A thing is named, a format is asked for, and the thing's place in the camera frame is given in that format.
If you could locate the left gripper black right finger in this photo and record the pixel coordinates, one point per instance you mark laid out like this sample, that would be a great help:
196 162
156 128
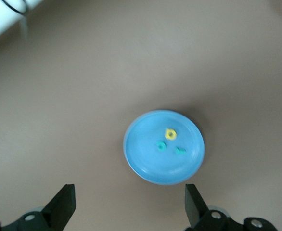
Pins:
196 216

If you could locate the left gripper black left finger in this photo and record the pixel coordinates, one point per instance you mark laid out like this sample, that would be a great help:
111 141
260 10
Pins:
59 211

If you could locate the teal foam letter L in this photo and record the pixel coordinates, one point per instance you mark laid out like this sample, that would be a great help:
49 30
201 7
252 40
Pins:
179 151

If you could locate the teal letter c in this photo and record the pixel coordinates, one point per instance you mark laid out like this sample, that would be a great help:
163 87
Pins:
158 146

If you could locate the yellow letter a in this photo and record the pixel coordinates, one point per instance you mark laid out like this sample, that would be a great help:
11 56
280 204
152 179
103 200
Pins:
166 134

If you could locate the blue plate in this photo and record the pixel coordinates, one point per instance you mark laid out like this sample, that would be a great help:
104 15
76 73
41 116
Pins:
150 166

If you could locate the brown table cover sheet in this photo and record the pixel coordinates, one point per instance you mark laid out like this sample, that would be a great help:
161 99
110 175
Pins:
83 108

